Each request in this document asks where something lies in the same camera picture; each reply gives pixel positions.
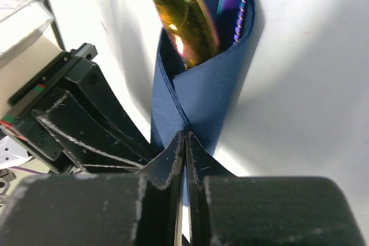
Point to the iridescent spoon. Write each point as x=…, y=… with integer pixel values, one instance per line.
x=190, y=28

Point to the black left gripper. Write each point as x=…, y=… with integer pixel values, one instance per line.
x=46, y=119

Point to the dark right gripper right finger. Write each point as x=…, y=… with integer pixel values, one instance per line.
x=294, y=210

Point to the blue paper napkin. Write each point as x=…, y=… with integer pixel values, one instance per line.
x=198, y=99

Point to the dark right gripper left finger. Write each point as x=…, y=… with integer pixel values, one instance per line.
x=144, y=208

